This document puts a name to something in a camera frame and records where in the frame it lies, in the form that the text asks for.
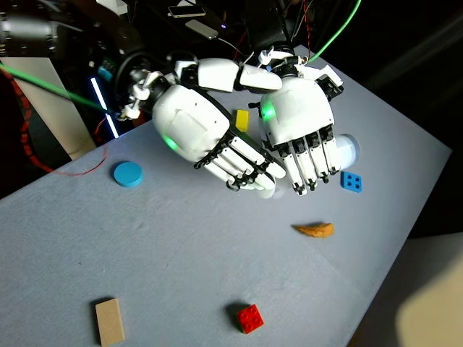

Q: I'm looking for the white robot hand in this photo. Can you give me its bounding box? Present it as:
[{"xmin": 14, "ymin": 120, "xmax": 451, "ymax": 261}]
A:
[
  {"xmin": 248, "ymin": 64, "xmax": 344, "ymax": 197},
  {"xmin": 150, "ymin": 57, "xmax": 287, "ymax": 200}
]

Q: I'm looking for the blue round disc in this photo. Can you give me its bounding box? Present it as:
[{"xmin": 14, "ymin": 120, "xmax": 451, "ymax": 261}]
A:
[{"xmin": 113, "ymin": 161, "xmax": 145, "ymax": 188}]

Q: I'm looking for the large clear plastic syringe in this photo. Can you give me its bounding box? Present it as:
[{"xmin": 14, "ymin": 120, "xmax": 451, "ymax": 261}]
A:
[{"xmin": 260, "ymin": 133, "xmax": 362, "ymax": 200}]

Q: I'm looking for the brown toy croissant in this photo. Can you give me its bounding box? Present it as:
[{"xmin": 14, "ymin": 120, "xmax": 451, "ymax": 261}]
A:
[{"xmin": 291, "ymin": 222, "xmax": 336, "ymax": 240}]

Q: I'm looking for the thin red wire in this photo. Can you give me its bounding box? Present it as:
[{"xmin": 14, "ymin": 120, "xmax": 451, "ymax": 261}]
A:
[{"xmin": 302, "ymin": 0, "xmax": 314, "ymax": 56}]

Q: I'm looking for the yellow block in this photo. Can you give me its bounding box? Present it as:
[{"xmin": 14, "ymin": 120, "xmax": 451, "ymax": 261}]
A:
[{"xmin": 234, "ymin": 109, "xmax": 250, "ymax": 132}]

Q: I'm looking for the white smartphone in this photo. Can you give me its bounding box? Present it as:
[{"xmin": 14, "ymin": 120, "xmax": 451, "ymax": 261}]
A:
[{"xmin": 167, "ymin": 4, "xmax": 206, "ymax": 18}]

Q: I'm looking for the tan wooden rectangular block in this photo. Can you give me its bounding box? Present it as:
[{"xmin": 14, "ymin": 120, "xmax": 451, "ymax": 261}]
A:
[{"xmin": 95, "ymin": 298, "xmax": 127, "ymax": 347}]

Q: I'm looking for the silver smartphone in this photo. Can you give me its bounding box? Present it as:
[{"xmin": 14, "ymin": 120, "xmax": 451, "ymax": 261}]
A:
[{"xmin": 184, "ymin": 20, "xmax": 220, "ymax": 40}]

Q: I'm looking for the green cable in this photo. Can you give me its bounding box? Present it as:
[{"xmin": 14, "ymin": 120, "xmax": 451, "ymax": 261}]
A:
[
  {"xmin": 309, "ymin": 0, "xmax": 362, "ymax": 62},
  {"xmin": 0, "ymin": 63, "xmax": 109, "ymax": 111}
]

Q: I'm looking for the red and green toy brick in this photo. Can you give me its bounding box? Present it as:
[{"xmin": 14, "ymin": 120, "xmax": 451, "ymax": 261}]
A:
[{"xmin": 237, "ymin": 304, "xmax": 265, "ymax": 334}]

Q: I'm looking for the blue block with four holes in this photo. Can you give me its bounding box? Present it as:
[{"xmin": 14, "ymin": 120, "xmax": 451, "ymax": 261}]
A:
[{"xmin": 340, "ymin": 171, "xmax": 364, "ymax": 194}]

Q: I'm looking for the glowing white light strip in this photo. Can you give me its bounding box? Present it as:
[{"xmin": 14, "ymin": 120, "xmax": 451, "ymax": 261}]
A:
[{"xmin": 89, "ymin": 77, "xmax": 121, "ymax": 139}]

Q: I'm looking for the red coiled cable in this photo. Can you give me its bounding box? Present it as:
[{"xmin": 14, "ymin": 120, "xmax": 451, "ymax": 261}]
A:
[{"xmin": 9, "ymin": 72, "xmax": 109, "ymax": 178}]

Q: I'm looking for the grey table cloth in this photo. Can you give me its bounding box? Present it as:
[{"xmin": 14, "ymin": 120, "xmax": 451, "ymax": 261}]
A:
[{"xmin": 0, "ymin": 45, "xmax": 453, "ymax": 347}]

